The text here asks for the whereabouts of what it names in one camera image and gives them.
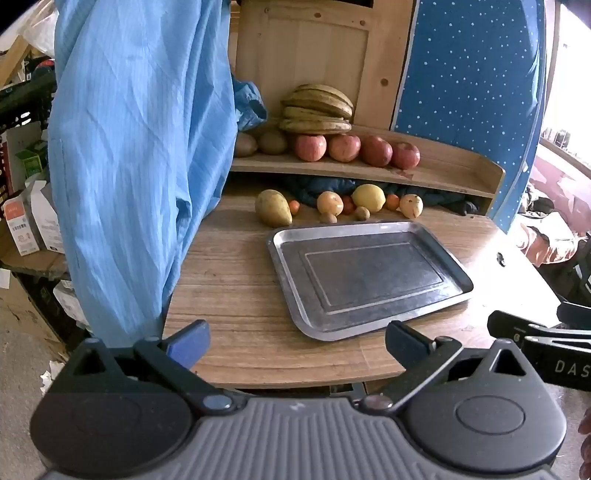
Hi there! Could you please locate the metal baking tray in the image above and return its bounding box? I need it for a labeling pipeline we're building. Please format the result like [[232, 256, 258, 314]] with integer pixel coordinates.
[[266, 221, 474, 342]]

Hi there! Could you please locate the red apple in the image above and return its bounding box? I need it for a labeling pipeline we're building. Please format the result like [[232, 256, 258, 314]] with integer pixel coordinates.
[[392, 142, 421, 170], [328, 134, 362, 163], [361, 135, 393, 168], [294, 135, 328, 162]]

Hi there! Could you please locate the brown kiwi shelf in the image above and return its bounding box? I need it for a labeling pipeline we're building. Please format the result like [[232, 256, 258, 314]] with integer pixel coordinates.
[[257, 129, 288, 155], [235, 132, 259, 158]]

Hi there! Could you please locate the white cardboard box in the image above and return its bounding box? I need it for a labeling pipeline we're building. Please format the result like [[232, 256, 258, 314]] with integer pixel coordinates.
[[3, 179, 65, 257]]

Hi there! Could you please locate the pale speckled round fruit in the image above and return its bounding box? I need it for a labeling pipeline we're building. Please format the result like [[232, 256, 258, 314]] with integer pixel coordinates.
[[399, 194, 424, 219]]

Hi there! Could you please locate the bunch of ripe bananas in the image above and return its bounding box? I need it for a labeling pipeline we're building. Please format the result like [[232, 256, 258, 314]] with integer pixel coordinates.
[[279, 83, 355, 135]]

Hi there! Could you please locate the brown kiwi left shelf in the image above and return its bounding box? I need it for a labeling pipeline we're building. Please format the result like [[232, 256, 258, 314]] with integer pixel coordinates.
[[235, 132, 259, 158]]

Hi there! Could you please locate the small orange tangerine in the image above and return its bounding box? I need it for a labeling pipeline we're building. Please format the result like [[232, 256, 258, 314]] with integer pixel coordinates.
[[385, 194, 400, 211], [288, 200, 301, 216]]

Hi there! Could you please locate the wooden cabinet back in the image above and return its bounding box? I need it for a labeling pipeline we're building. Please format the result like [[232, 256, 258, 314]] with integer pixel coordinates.
[[229, 1, 417, 130]]

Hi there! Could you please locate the yellow green pear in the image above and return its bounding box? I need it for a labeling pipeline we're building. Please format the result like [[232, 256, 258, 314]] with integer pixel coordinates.
[[256, 189, 293, 228]]

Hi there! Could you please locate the red apple far right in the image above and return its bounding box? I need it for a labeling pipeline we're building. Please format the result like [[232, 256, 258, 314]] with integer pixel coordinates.
[[392, 142, 421, 170]]

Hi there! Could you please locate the yellow lemon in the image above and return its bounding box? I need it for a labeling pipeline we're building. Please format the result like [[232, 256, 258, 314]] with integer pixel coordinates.
[[352, 184, 386, 214]]

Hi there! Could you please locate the small red tomato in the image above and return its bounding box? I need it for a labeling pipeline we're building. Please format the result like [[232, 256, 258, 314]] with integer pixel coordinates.
[[342, 196, 356, 215]]

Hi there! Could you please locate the dark blue cloth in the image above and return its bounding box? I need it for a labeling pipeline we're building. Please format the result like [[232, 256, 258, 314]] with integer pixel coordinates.
[[286, 176, 481, 216]]

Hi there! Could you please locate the person's hand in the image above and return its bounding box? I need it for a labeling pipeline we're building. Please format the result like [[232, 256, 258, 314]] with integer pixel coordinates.
[[578, 408, 591, 480]]

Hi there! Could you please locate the brown kiwi right shelf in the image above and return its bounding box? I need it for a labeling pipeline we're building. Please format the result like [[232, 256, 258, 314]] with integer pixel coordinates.
[[257, 129, 288, 155]]

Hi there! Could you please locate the red apple far left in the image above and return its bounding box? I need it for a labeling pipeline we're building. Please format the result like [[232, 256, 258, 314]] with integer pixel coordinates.
[[294, 135, 328, 162]]

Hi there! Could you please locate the wooden raised shelf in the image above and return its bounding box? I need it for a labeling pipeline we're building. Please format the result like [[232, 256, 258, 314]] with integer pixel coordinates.
[[231, 126, 505, 214]]

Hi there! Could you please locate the light blue hanging garment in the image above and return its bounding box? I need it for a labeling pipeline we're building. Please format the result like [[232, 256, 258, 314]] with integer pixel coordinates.
[[48, 1, 267, 347]]

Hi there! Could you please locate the blue starry panel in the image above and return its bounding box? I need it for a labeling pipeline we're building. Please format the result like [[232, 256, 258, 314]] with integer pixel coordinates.
[[391, 0, 546, 231]]

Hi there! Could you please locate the orange persimmon fruit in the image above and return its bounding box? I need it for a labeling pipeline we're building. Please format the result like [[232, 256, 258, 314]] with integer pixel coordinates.
[[317, 191, 344, 217]]

